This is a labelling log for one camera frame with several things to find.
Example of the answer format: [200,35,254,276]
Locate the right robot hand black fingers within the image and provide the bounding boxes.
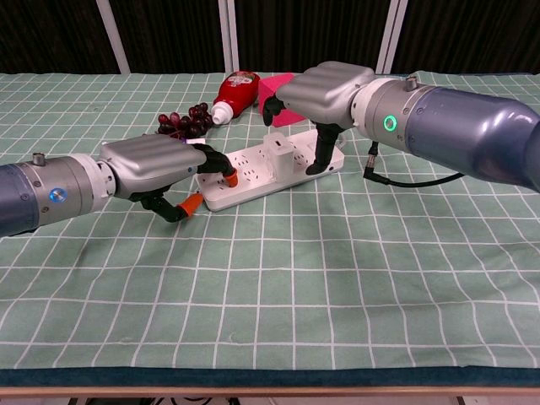
[262,61,377,176]

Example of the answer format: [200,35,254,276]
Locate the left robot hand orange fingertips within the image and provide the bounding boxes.
[97,133,240,224]

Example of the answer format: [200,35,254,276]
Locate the small white plug adapter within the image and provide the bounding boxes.
[262,132,306,185]

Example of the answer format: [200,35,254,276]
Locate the white power strip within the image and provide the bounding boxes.
[194,128,347,213]

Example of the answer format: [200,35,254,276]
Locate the pink foam cube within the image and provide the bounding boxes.
[256,73,311,129]

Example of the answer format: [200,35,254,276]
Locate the dark red grape bunch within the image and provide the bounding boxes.
[157,103,214,141]

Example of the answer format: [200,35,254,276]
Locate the red ketchup squeeze bottle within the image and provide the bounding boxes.
[210,71,261,127]

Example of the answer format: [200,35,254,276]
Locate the green checked tablecloth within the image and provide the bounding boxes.
[0,71,540,371]

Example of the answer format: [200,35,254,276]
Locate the white aluminium frame post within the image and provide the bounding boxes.
[375,0,408,74]
[219,0,240,73]
[95,0,130,74]

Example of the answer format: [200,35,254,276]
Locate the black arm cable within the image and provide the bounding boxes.
[363,141,466,187]

